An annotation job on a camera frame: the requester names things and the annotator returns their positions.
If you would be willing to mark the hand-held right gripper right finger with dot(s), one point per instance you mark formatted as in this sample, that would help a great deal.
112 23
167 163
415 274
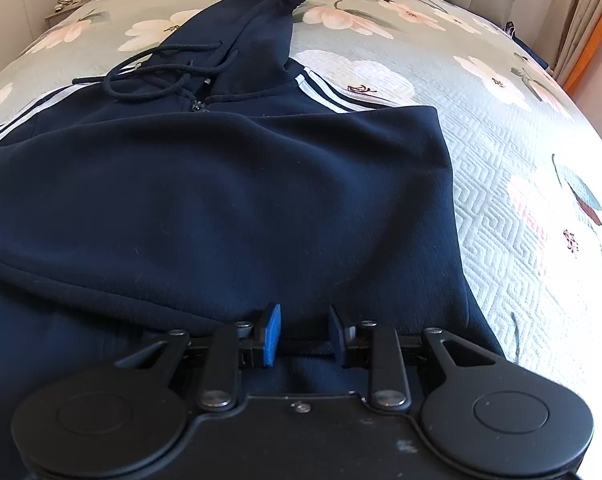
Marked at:
337 334

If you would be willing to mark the floral quilted bedspread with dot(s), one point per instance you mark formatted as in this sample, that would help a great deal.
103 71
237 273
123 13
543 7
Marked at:
511 160

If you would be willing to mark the beige curtain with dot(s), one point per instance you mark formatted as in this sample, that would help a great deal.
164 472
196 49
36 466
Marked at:
578 5

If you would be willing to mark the orange curtain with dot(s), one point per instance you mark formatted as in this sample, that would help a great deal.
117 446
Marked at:
593 45

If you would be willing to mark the navy striped hoodie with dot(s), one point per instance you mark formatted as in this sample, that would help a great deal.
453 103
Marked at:
206 185

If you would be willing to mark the dark blue cloth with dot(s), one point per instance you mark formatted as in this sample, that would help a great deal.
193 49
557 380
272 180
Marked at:
528 47

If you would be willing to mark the beige nightstand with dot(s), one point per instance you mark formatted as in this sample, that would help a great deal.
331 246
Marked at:
63 12

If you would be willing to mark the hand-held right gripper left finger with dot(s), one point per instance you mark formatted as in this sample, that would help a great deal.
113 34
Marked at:
272 336

